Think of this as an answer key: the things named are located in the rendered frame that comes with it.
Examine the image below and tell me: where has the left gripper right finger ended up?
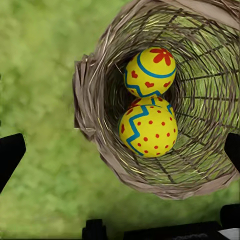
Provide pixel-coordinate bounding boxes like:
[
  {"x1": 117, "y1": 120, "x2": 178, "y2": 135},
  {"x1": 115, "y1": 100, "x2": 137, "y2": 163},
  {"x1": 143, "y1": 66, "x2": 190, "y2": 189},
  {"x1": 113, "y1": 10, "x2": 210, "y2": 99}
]
[{"x1": 224, "y1": 133, "x2": 240, "y2": 173}]

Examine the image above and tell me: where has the easter egg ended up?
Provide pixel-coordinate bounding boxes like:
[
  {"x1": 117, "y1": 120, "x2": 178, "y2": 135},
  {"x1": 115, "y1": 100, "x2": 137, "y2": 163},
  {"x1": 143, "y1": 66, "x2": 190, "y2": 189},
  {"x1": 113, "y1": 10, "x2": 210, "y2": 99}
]
[
  {"x1": 117, "y1": 104, "x2": 178, "y2": 158},
  {"x1": 128, "y1": 96, "x2": 174, "y2": 117},
  {"x1": 123, "y1": 47, "x2": 177, "y2": 100}
]

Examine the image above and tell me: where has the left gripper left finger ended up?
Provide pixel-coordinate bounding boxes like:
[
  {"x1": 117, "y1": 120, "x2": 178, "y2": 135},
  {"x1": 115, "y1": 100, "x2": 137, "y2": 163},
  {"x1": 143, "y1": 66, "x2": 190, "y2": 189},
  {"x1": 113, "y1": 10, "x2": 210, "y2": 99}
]
[{"x1": 0, "y1": 133, "x2": 26, "y2": 193}]

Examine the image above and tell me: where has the wicker basket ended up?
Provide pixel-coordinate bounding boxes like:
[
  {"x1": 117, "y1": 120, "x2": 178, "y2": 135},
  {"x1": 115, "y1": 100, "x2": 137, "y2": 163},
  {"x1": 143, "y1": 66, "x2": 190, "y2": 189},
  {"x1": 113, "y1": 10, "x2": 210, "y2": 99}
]
[{"x1": 71, "y1": 0, "x2": 240, "y2": 200}]

